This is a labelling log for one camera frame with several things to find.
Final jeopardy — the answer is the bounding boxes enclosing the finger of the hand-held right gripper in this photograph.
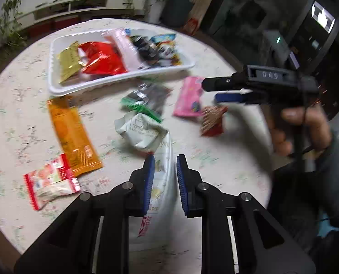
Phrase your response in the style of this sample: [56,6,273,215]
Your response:
[201,76,245,92]
[214,91,254,105]

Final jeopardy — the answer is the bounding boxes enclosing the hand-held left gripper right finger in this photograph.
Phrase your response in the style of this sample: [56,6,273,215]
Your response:
[176,154,315,274]

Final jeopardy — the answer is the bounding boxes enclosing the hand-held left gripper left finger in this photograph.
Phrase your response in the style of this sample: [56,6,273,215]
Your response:
[14,154,156,274]

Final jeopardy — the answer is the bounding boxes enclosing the long white snack packet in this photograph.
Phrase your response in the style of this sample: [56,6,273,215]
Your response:
[135,137,179,239]

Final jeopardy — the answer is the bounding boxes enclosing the red brown snack packet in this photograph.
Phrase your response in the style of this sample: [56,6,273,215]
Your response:
[200,105,228,137]

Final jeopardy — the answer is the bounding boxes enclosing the panda print snack packet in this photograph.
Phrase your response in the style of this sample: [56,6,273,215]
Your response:
[151,33,183,66]

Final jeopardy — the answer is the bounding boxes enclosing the pinkish white snack packet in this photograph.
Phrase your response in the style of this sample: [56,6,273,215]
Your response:
[105,29,147,72]

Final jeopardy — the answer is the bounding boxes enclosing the white plastic tray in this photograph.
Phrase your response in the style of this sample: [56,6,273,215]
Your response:
[48,29,196,97]

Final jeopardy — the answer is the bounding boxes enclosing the gold snack packet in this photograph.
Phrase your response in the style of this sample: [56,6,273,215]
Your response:
[57,41,86,84]

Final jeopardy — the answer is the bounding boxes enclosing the person's right forearm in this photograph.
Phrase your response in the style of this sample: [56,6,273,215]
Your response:
[306,131,339,229]

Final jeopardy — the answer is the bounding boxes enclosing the person's right hand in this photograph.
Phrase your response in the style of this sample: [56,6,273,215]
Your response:
[268,103,334,157]

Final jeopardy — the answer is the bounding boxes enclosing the pink snack packet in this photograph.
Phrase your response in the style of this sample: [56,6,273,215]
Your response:
[173,76,206,118]

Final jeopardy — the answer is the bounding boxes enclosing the crumpled white snack packet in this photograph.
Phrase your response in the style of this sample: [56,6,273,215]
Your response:
[114,111,170,153]

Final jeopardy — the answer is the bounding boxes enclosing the red paper bag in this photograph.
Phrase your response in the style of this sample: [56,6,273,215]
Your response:
[182,18,200,35]

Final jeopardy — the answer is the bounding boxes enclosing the black green snack packet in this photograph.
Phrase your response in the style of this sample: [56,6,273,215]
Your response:
[120,83,172,123]

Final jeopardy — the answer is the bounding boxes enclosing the large leaf plant dark pot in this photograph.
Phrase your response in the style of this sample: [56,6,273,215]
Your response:
[162,0,201,29]

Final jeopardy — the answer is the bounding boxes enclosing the beige curtain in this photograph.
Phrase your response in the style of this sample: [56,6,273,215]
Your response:
[191,0,224,29]

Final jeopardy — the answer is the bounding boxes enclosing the orange snack packet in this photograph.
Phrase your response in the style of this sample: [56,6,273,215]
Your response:
[46,95,104,177]

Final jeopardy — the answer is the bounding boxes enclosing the plant in white pot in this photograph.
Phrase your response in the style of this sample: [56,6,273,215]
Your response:
[147,0,173,25]

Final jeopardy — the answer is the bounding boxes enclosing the red white candy packet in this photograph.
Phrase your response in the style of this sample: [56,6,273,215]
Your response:
[23,153,81,211]

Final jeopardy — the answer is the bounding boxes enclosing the light blue object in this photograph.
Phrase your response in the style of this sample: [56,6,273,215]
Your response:
[315,220,339,237]

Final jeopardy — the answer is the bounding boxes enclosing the white television cabinet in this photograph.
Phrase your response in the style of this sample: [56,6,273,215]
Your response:
[18,0,149,32]

